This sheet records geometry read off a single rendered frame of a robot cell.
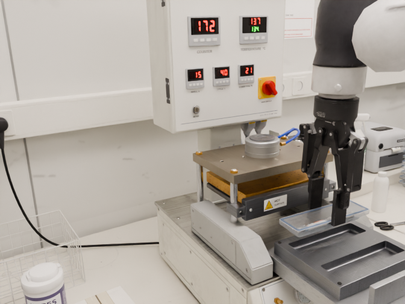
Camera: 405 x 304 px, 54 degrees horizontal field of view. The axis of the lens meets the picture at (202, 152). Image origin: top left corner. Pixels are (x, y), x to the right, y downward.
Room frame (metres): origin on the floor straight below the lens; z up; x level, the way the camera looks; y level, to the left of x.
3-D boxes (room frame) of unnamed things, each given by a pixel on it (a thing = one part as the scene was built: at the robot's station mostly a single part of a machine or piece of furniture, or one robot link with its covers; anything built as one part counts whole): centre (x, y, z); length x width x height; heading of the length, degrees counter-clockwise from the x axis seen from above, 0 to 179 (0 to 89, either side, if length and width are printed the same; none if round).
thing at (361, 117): (1.60, -0.64, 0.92); 0.09 x 0.08 x 0.25; 80
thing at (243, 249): (0.76, -0.05, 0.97); 0.25 x 0.05 x 0.07; 28
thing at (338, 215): (0.67, -0.25, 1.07); 0.03 x 0.01 x 0.07; 118
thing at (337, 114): (0.69, -0.24, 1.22); 0.08 x 0.08 x 0.09
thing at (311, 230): (0.70, -0.23, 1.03); 0.18 x 0.06 x 0.02; 118
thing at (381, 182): (1.31, -0.63, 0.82); 0.05 x 0.05 x 0.14
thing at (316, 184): (0.72, -0.22, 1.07); 0.03 x 0.01 x 0.07; 118
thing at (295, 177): (0.89, -0.15, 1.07); 0.22 x 0.17 x 0.10; 118
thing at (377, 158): (1.69, -0.75, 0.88); 0.25 x 0.20 x 0.17; 25
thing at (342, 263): (0.65, -0.26, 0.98); 0.20 x 0.17 x 0.03; 118
